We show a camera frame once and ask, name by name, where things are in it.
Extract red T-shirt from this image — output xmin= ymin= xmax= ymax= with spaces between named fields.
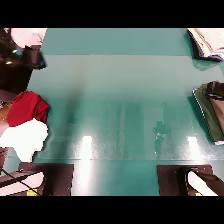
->
xmin=6 ymin=90 xmax=51 ymax=128

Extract white garment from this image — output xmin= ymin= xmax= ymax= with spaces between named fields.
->
xmin=0 ymin=117 xmax=50 ymax=164

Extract dark green garment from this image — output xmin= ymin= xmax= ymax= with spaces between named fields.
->
xmin=192 ymin=82 xmax=224 ymax=146

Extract brown garment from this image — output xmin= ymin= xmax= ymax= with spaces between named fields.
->
xmin=205 ymin=80 xmax=224 ymax=135

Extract cream garment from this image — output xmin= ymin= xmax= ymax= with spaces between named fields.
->
xmin=186 ymin=27 xmax=224 ymax=60

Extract black cable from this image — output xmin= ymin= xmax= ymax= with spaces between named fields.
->
xmin=0 ymin=167 xmax=43 ymax=197

